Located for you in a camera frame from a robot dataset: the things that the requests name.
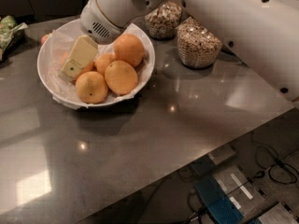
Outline orange front in bowl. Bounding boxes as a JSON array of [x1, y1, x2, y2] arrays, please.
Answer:
[[75, 71, 108, 104]]

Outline blue box on floor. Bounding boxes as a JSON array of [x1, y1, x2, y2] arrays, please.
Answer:
[[194, 174, 264, 224]]

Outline small orange in middle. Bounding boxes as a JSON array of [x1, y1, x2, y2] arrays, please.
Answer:
[[94, 52, 115, 75]]

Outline grey metal floor plates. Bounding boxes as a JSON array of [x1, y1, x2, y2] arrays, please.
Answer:
[[207, 145, 299, 224]]

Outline white bowl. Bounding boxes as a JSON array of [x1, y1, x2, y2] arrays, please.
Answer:
[[36, 18, 156, 109]]

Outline glass jar brown grain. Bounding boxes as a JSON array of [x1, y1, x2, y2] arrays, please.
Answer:
[[177, 17, 222, 69]]

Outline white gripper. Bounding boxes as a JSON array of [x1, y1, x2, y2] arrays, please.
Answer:
[[59, 0, 124, 81]]

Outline red apple behind bowl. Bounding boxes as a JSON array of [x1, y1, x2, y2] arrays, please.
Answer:
[[40, 34, 51, 45]]

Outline clear plastic bowl liner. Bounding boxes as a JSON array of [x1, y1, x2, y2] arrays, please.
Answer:
[[49, 22, 151, 110]]

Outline black cable on floor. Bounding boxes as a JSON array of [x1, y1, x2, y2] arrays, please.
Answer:
[[250, 131, 299, 186]]

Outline green snack packet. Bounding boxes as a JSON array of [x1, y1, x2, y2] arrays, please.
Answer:
[[0, 15, 28, 62]]

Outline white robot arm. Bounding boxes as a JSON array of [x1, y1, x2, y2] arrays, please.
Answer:
[[80, 0, 299, 104]]

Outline glass jar light cereal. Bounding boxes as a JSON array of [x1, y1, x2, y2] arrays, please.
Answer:
[[145, 2, 182, 40]]

